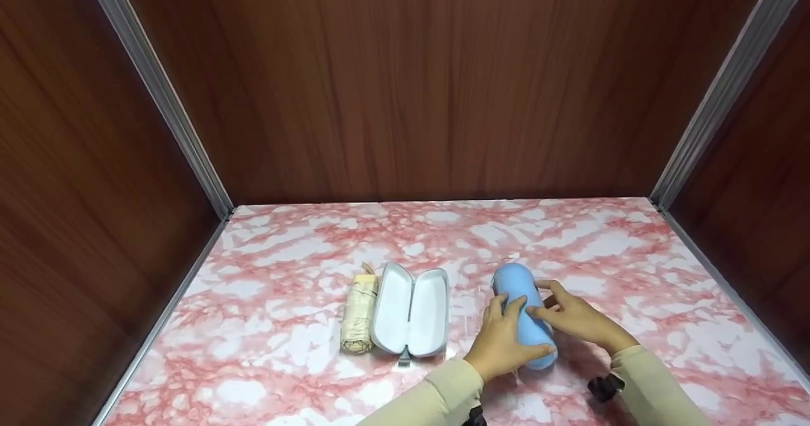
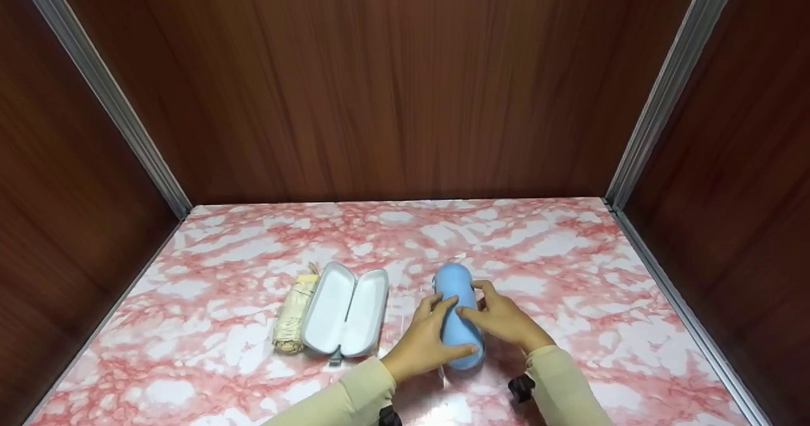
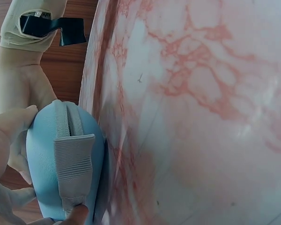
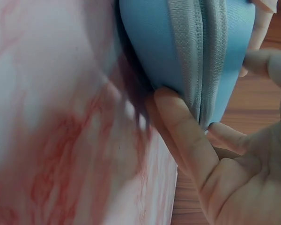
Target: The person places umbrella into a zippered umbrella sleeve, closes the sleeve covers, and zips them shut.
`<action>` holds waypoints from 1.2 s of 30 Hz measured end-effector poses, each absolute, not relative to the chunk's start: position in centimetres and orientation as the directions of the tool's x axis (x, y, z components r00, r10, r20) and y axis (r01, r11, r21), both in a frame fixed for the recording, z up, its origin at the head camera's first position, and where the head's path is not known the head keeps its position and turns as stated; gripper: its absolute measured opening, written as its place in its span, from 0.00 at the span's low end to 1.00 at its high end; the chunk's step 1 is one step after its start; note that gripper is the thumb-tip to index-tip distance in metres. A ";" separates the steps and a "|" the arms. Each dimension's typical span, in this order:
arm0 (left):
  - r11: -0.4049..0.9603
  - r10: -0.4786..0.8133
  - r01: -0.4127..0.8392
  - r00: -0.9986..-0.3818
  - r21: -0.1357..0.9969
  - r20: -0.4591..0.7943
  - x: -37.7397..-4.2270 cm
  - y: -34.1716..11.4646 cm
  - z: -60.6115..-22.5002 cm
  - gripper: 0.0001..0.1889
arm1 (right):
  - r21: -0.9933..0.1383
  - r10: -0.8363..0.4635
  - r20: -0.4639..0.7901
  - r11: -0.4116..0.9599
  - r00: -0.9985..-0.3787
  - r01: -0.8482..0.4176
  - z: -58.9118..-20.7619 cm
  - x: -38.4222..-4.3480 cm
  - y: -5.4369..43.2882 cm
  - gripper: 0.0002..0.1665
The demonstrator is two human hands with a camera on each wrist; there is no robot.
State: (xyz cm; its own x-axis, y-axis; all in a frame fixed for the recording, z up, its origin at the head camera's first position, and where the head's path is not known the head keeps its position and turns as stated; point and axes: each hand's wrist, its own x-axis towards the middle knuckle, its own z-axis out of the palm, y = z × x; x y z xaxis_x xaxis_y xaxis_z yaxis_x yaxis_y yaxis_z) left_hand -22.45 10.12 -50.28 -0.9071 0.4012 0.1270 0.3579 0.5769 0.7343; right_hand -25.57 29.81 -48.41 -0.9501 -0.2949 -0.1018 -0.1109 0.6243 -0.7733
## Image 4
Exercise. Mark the pink marbled mat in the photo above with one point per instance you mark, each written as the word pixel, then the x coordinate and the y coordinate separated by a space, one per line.
pixel 61 105

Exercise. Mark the person's right thumb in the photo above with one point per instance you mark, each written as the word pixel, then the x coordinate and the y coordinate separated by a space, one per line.
pixel 264 62

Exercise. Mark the person's right hand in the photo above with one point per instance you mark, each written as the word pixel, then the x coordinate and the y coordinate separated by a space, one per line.
pixel 248 182

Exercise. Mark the person's left fingers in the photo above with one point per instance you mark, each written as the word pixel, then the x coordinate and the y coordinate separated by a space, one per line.
pixel 262 28

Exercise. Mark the person's left hand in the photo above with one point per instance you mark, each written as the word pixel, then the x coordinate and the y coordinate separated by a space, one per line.
pixel 262 25

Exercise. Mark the blue zip case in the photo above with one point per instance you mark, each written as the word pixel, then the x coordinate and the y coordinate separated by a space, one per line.
pixel 154 42

